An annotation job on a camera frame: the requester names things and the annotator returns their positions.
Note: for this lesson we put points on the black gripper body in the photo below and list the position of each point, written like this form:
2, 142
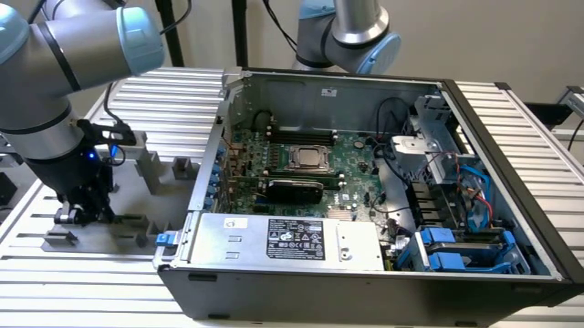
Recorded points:
68, 174

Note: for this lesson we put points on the green RAM stick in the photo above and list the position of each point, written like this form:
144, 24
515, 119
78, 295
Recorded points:
129, 218

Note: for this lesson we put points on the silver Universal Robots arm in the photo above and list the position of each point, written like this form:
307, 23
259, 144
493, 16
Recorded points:
54, 89

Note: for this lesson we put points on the black RAM slot bank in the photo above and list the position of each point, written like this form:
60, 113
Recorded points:
300, 136

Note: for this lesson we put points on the blue case latch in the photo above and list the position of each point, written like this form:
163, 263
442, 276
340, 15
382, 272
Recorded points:
164, 239

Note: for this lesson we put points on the grey parts rack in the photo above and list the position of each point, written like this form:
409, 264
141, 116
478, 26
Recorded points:
155, 174

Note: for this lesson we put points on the silver power supply unit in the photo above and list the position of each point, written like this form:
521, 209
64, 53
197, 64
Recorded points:
255, 242

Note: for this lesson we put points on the black graphics card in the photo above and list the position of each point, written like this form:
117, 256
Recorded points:
294, 192

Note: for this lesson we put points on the black stand pole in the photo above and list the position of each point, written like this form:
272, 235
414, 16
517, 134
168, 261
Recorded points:
171, 41
239, 34

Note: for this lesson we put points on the CPU in silver socket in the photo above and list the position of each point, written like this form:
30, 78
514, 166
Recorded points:
306, 158

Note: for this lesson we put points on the silver chipset heatsink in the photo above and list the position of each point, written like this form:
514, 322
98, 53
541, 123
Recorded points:
342, 216

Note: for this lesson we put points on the green motherboard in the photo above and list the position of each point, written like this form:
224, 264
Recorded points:
351, 171

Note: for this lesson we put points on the open black PC case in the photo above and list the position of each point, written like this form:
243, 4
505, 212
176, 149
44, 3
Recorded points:
346, 294

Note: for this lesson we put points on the white case sticker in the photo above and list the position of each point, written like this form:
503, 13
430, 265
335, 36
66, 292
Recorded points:
328, 92

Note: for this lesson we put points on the black fan shroud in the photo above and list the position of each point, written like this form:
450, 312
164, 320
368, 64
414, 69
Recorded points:
429, 205

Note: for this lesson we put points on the blue disk bay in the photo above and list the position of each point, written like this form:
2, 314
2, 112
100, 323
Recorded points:
439, 239

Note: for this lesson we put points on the silver drive cage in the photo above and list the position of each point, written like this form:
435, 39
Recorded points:
429, 143

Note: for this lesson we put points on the aluminium frame side table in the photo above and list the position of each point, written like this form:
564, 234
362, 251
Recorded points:
569, 99

